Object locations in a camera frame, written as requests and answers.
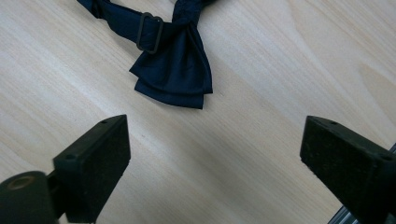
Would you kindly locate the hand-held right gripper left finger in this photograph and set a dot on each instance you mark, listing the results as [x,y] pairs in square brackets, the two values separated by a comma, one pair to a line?
[93,168]

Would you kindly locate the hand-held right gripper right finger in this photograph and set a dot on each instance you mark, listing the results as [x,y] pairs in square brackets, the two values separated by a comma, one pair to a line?
[348,161]

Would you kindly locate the navy blue bow tie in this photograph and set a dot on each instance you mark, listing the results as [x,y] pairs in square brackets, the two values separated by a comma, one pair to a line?
[174,71]

